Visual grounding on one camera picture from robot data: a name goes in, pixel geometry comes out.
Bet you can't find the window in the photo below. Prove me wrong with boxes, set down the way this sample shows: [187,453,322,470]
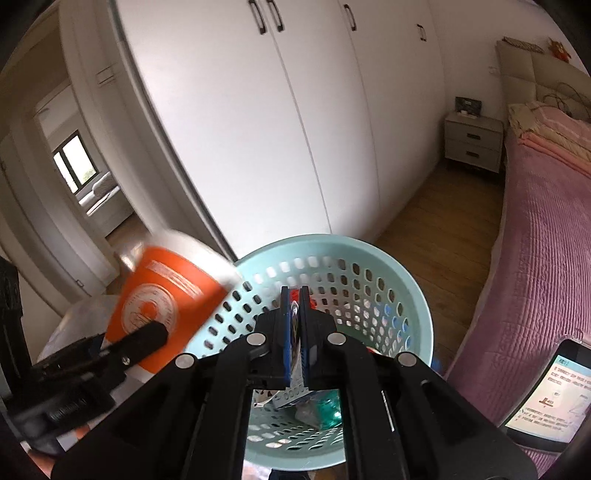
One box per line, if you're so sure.
[52,131,98,195]

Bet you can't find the white blue snack wrapper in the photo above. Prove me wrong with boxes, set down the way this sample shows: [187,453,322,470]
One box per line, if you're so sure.
[254,295,324,411]

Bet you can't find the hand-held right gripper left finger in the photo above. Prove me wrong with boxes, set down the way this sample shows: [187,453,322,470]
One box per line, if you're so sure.
[51,285,301,480]

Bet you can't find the orange packet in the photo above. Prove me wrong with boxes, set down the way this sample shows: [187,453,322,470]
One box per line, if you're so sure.
[105,228,243,384]

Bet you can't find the white nightstand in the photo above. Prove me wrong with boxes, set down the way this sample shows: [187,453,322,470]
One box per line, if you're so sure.
[444,113,504,174]

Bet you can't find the white sofa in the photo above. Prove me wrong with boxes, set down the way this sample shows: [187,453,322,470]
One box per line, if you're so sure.
[76,171,134,232]

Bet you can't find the light blue plastic basket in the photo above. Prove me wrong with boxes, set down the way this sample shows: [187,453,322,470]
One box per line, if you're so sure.
[185,234,435,474]

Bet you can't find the white wardrobe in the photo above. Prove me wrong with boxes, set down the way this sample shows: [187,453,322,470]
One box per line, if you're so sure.
[111,0,446,261]

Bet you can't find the small dark picture frame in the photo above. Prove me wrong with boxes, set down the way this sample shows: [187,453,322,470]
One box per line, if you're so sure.
[455,96,483,117]

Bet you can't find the black smartphone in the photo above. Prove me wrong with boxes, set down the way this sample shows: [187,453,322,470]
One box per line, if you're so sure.
[501,338,591,453]

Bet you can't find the thin dark cable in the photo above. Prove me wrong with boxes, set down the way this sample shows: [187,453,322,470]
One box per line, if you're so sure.
[542,80,591,121]

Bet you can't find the folded pink yellow blankets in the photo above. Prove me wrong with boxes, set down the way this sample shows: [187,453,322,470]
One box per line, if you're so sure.
[508,102,591,174]

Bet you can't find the bed with pink blanket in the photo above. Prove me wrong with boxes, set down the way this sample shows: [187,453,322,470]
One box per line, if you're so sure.
[443,39,591,462]

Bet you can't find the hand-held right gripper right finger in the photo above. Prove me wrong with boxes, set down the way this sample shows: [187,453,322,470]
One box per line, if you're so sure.
[299,285,539,480]

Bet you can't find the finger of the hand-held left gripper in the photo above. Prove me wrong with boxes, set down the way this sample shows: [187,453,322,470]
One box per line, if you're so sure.
[104,320,169,365]

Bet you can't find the green plastic wrapper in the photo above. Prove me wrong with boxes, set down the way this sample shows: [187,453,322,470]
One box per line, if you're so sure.
[295,392,345,430]

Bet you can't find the blue snack packet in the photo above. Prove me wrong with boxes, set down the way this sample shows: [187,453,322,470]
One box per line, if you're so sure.
[369,302,411,342]

